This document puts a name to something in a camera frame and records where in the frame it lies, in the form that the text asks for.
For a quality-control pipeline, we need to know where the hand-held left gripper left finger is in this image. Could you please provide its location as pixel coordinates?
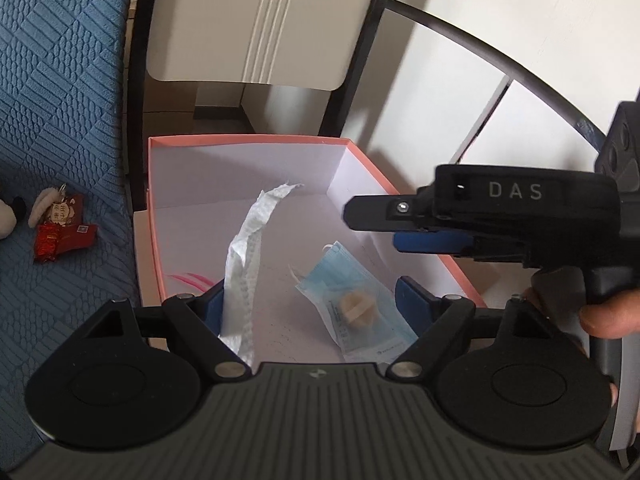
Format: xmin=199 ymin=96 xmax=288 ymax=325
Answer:
xmin=82 ymin=280 xmax=251 ymax=381

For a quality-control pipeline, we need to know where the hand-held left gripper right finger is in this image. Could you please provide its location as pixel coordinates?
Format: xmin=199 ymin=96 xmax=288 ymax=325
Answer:
xmin=387 ymin=276 xmax=586 ymax=380

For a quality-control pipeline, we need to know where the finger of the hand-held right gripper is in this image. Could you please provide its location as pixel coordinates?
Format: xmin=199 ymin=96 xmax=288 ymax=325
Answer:
xmin=342 ymin=187 xmax=436 ymax=233
xmin=392 ymin=230 xmax=473 ymax=257

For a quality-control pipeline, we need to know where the pink tassel toy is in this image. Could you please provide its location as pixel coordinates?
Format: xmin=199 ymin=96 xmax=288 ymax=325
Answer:
xmin=167 ymin=270 xmax=213 ymax=295

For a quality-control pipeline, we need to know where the white wet wipe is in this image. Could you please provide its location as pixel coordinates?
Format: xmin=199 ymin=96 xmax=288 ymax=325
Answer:
xmin=219 ymin=182 xmax=306 ymax=368

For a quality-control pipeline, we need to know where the beige round puff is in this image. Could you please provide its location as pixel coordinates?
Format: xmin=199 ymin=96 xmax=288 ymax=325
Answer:
xmin=336 ymin=292 xmax=370 ymax=326

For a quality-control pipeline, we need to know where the pink cardboard box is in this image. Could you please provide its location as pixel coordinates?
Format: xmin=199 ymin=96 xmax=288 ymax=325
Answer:
xmin=146 ymin=134 xmax=488 ymax=363

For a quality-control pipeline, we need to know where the blue face mask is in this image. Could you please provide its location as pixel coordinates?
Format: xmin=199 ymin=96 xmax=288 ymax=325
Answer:
xmin=289 ymin=240 xmax=420 ymax=363

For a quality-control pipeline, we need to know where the red foil packet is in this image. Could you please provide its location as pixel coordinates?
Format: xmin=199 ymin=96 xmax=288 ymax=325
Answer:
xmin=34 ymin=221 xmax=99 ymax=264

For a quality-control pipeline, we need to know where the panda plush toy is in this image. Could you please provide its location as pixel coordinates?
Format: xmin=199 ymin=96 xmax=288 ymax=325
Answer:
xmin=0 ymin=195 xmax=27 ymax=241

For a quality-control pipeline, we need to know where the person's right hand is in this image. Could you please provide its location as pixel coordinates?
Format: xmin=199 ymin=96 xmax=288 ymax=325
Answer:
xmin=522 ymin=285 xmax=640 ymax=341

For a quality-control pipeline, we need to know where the blue textured mat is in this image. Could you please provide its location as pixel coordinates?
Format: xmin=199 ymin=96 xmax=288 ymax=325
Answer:
xmin=0 ymin=0 xmax=143 ymax=466

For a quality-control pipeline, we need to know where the black curved metal rail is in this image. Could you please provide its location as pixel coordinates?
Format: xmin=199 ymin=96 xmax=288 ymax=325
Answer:
xmin=384 ymin=0 xmax=618 ymax=153

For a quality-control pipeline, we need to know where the beige plush keychain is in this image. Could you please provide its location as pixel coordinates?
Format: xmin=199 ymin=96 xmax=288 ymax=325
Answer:
xmin=27 ymin=185 xmax=69 ymax=229

